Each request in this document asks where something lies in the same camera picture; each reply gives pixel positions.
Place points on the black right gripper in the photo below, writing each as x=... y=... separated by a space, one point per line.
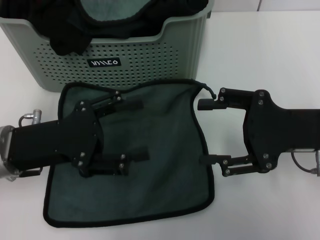
x=280 y=130

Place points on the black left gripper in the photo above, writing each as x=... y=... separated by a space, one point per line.
x=57 y=140

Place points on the green towel with black edge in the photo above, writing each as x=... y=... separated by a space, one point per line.
x=155 y=155

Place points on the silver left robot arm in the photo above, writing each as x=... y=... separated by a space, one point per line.
x=3 y=150

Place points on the grey-green perforated storage box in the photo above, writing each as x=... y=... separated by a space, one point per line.
x=150 y=65

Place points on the teal towel with black trim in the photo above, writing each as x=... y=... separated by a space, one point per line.
x=110 y=11

